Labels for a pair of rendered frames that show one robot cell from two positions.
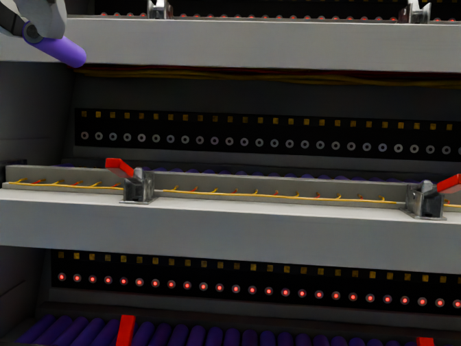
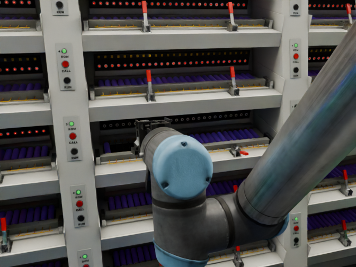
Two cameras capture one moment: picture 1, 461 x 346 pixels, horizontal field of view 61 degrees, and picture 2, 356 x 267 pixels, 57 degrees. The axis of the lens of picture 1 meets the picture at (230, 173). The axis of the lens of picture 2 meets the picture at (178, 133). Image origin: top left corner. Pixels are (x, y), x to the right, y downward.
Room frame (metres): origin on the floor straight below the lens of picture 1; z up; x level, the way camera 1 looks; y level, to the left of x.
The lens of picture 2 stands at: (-0.57, 0.34, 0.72)
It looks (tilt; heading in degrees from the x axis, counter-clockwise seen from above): 8 degrees down; 341
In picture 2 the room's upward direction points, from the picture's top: 3 degrees counter-clockwise
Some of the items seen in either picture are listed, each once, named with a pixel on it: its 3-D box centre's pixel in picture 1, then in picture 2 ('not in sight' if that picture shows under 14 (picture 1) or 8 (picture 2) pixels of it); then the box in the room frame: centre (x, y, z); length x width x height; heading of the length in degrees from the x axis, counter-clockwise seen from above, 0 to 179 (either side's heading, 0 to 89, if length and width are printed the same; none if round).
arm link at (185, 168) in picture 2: not in sight; (176, 162); (-0.07, 0.17, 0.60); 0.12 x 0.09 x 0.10; 175
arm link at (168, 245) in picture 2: not in sight; (186, 227); (-0.07, 0.16, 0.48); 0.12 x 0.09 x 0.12; 91
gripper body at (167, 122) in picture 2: not in sight; (156, 140); (0.10, 0.15, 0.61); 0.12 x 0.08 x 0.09; 175
